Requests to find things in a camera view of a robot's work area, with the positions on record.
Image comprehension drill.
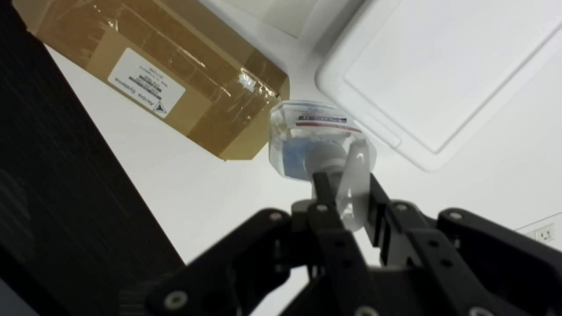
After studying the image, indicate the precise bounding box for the white table outlet strip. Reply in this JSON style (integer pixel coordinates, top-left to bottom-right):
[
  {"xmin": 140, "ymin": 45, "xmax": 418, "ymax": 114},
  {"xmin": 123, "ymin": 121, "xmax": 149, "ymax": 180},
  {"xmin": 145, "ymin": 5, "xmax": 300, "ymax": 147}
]
[{"xmin": 516, "ymin": 212, "xmax": 562, "ymax": 247}]

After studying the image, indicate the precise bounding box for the taped cardboard box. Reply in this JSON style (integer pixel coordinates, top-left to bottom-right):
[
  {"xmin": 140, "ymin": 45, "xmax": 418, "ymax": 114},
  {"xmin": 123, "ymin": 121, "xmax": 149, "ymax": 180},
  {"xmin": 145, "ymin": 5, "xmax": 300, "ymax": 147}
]
[{"xmin": 10, "ymin": 0, "xmax": 291, "ymax": 163}]

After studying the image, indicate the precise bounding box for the clear spray bottle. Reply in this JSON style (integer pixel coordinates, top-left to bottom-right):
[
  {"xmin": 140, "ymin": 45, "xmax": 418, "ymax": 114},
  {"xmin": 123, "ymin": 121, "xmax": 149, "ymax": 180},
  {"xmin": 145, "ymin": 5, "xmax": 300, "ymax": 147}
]
[{"xmin": 267, "ymin": 100, "xmax": 379, "ymax": 233}]

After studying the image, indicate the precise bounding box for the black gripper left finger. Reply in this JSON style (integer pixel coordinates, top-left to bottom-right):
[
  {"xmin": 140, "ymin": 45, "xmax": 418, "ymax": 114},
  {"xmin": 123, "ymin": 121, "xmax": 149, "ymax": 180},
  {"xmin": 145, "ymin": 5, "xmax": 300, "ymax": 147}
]
[{"xmin": 119, "ymin": 168, "xmax": 382, "ymax": 316}]

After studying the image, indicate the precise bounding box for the white lidded plastic container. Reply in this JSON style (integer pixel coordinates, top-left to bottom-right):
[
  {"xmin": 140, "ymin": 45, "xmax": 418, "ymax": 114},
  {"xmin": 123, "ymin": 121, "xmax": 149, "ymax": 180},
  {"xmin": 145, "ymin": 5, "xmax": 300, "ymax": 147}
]
[{"xmin": 314, "ymin": 0, "xmax": 562, "ymax": 173}]

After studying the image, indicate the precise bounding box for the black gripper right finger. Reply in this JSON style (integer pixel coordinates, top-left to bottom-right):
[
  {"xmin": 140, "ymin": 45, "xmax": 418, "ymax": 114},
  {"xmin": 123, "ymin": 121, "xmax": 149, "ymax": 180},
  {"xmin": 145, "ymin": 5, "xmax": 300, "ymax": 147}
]
[{"xmin": 365, "ymin": 173, "xmax": 562, "ymax": 316}]

